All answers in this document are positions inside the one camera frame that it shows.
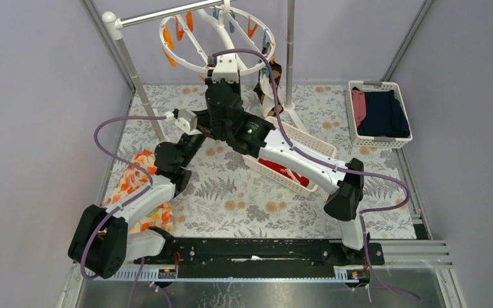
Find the navy garment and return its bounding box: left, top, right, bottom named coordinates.
left=357, top=90, right=411, bottom=138

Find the white basket with clothes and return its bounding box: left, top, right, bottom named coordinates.
left=345, top=80, right=413, bottom=149

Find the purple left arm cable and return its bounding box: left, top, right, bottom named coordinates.
left=80, top=115, right=169, bottom=280

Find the white perforated sock basket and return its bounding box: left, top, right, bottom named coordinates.
left=243, top=123, right=337, bottom=197

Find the red snowflake sock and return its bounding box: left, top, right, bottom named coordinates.
left=258, top=158, right=310, bottom=187

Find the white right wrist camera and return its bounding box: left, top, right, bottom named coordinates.
left=205, top=54, right=240, bottom=84

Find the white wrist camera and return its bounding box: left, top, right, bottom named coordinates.
left=165, top=109, right=201, bottom=135
left=205, top=54, right=240, bottom=84

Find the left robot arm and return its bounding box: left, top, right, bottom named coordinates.
left=67, top=109, right=207, bottom=280

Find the grey left rack pole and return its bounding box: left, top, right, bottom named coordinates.
left=101, top=12, right=157, bottom=117

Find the pink garment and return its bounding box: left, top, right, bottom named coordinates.
left=351, top=87, right=367, bottom=128

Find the grey horizontal rack bar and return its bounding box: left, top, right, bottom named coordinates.
left=115, top=0, right=225, bottom=30

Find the floral orange cloth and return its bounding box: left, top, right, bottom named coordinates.
left=102, top=150, right=175, bottom=234

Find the floral grey tablecloth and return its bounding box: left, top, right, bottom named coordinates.
left=101, top=84, right=416, bottom=239

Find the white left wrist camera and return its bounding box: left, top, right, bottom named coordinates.
left=165, top=109, right=201, bottom=135

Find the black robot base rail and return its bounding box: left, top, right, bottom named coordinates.
left=144, top=237, right=385, bottom=279

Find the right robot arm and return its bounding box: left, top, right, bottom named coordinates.
left=205, top=78, right=368, bottom=264

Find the white rack right foot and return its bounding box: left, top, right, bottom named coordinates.
left=277, top=86, right=307, bottom=132

